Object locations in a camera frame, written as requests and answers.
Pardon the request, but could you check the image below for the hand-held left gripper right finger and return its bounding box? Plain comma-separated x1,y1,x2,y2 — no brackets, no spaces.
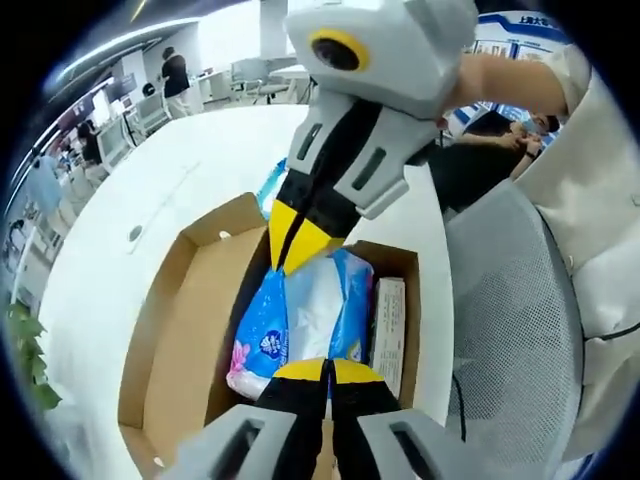
328,359,477,480

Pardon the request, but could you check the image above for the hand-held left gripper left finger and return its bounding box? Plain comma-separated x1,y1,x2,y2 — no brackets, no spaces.
159,356,330,480

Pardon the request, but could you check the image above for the blue wet wipes pack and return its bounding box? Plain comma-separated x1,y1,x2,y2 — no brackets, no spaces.
256,158,290,216

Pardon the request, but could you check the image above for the blue soft tissue pack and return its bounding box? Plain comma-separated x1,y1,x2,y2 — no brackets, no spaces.
225,248,376,401

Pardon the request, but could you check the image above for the white medicine box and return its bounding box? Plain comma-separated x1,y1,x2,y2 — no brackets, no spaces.
369,277,409,397

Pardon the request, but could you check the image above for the brown cardboard shoe box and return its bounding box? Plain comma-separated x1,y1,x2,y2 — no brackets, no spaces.
117,191,421,480

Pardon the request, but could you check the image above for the blue framed display board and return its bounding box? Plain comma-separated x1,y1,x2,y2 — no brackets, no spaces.
472,10,571,136

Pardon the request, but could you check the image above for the white office chair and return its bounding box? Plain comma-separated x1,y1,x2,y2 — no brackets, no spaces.
96,119,132,167
126,91,169,137

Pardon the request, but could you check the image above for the grey mesh office chair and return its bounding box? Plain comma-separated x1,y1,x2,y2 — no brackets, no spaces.
442,178,587,454

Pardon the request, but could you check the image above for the operator in white shirt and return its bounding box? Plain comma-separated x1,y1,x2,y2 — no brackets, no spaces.
513,43,640,464

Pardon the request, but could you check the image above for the green plant in white pot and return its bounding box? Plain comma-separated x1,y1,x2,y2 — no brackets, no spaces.
4,301,64,412

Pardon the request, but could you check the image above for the thin black cable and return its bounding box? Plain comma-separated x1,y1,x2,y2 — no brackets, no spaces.
578,323,640,345

